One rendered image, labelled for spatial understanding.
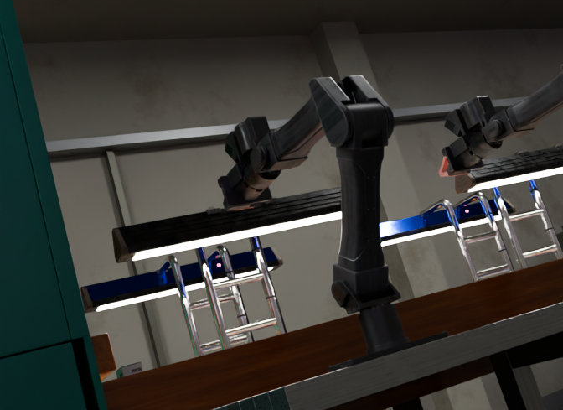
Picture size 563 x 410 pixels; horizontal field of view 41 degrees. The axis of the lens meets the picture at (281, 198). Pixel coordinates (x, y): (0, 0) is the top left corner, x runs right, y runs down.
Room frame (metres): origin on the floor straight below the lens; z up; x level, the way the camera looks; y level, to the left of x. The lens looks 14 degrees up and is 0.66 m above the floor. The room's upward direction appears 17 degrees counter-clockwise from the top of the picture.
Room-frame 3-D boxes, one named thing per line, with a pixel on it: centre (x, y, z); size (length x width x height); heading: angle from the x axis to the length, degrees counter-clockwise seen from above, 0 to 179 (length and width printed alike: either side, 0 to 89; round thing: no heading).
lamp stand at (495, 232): (2.63, -0.56, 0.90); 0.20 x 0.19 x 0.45; 116
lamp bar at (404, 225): (2.70, -0.52, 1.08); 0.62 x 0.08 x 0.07; 116
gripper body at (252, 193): (1.46, 0.05, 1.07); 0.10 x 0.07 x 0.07; 121
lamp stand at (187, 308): (2.20, 0.31, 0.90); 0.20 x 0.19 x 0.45; 116
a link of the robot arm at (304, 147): (1.23, -0.09, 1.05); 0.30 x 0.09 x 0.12; 31
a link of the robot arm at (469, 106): (1.69, -0.51, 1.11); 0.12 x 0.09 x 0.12; 31
